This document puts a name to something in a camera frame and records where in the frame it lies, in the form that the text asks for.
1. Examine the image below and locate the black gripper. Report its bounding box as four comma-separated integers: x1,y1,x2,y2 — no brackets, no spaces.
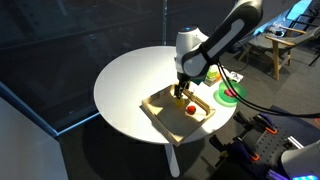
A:
173,73,193,101

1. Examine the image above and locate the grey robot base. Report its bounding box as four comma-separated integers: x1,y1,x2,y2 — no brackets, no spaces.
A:
280,139,320,180

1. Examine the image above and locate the red toy fruit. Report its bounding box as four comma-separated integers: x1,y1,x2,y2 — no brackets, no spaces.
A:
185,105,197,116

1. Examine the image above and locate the light wooden tray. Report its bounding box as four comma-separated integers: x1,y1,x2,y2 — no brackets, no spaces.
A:
140,82,217,147

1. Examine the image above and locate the lime green block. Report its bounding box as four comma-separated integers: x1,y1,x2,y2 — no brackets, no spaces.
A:
205,64,219,80

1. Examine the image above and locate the pink cube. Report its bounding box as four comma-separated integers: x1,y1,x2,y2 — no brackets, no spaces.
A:
223,87,239,99

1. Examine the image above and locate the green plastic bowl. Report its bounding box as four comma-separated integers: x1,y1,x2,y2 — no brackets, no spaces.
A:
212,80,248,108

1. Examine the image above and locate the zebra print box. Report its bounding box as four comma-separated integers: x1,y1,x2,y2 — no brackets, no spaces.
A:
229,71,245,84

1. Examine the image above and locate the white table base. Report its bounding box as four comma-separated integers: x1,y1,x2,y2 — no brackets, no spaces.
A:
164,143,181,179

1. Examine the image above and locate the wooden armchair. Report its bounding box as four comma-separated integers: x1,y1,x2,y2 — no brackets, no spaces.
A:
237,24,320,81

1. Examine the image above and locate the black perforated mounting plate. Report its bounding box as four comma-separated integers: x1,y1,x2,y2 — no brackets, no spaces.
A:
240,126,309,180

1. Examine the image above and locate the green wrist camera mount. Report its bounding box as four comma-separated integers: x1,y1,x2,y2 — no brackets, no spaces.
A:
190,74,208,85

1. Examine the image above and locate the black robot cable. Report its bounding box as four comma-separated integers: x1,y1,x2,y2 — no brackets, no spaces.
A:
215,61,320,120

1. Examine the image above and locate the silver metal rail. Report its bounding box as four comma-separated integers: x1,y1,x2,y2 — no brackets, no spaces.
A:
286,135,305,150

